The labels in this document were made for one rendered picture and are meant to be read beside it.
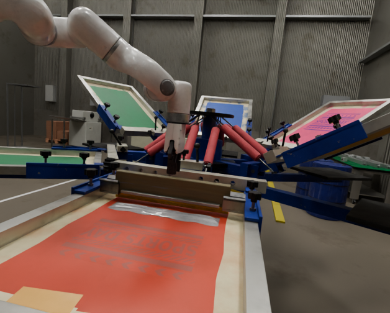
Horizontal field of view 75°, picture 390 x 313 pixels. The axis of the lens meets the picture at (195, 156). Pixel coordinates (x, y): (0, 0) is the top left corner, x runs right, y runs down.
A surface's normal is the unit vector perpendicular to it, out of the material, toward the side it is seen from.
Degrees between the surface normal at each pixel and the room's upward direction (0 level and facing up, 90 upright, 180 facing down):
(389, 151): 90
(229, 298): 0
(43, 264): 0
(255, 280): 0
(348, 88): 90
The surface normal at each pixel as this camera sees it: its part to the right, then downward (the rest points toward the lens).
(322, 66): -0.23, 0.11
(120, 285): 0.10, -0.99
